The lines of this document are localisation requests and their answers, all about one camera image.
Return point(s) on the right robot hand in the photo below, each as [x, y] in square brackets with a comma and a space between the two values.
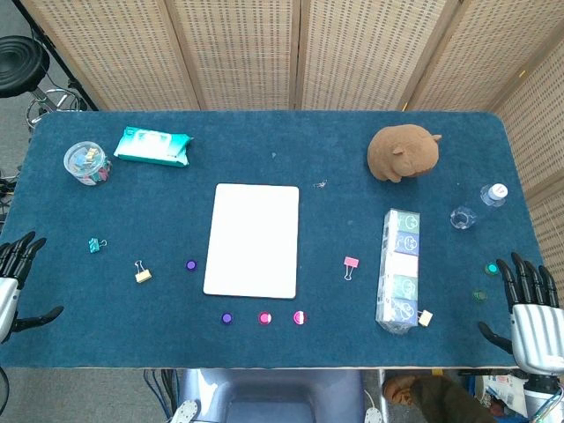
[537, 335]

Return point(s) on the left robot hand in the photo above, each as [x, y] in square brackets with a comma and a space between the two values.
[9, 291]

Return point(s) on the purple round magnet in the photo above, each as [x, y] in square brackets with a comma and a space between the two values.
[227, 318]
[190, 265]

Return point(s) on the red round magnet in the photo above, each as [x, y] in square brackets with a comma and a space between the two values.
[299, 317]
[264, 318]

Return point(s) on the white magnetic board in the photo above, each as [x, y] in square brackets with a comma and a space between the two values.
[251, 238]

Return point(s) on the blue crate with packaging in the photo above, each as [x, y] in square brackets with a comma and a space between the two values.
[498, 392]

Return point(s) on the dark green round magnet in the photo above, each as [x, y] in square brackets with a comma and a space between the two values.
[479, 295]

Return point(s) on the teal round magnet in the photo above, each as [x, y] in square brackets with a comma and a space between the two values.
[491, 268]

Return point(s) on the teal binder clip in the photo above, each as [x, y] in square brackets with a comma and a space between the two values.
[93, 245]

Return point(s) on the beige binder clip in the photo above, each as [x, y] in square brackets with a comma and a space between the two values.
[425, 318]

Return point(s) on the yellow binder clip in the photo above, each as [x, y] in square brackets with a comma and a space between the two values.
[143, 276]

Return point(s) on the brown furry bundle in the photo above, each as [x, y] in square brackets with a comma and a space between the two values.
[410, 390]

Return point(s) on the clear plastic water bottle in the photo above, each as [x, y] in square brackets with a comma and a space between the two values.
[498, 192]

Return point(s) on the clear jar of binder clips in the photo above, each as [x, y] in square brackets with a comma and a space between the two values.
[86, 163]

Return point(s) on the multicolour tissue packs bundle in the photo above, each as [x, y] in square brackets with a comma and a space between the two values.
[398, 269]

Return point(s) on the pink binder clip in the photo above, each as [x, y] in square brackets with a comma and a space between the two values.
[351, 262]

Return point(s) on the green wet wipes pack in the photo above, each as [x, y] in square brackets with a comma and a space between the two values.
[152, 146]

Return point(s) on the brown capybara plush toy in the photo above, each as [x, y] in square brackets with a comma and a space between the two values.
[403, 152]

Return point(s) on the black round stool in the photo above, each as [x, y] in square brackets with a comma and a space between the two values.
[17, 61]

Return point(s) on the blue-grey robot torso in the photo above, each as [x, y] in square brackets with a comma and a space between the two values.
[286, 396]

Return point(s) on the blue carpet table cover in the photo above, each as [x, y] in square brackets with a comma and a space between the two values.
[282, 132]

